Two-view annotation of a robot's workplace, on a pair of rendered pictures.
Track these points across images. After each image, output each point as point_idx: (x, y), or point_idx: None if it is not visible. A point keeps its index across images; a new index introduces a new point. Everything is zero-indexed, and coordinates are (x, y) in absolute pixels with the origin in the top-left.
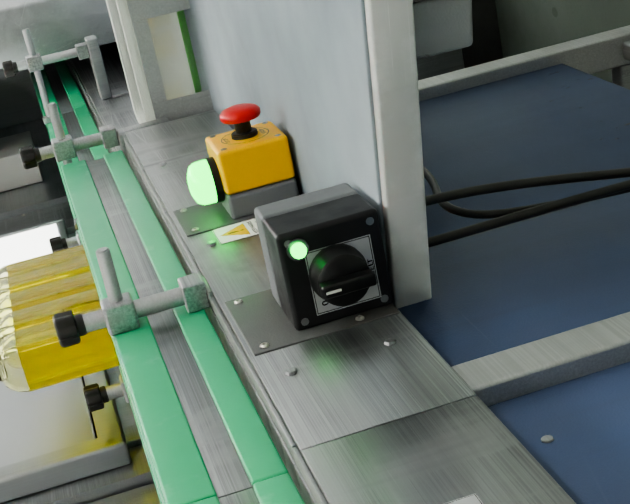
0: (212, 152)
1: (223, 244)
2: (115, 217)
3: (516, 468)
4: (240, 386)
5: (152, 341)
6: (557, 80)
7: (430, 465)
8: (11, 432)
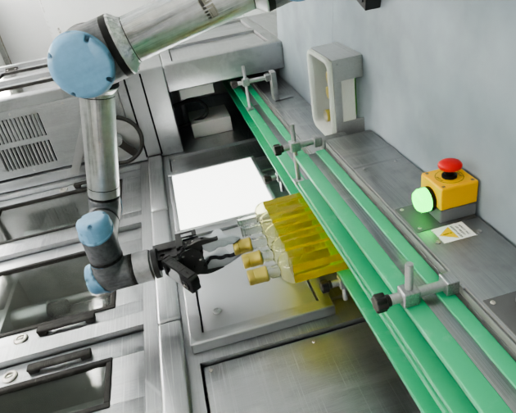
0: (431, 185)
1: (445, 243)
2: (348, 201)
3: None
4: None
5: (436, 319)
6: None
7: None
8: (269, 288)
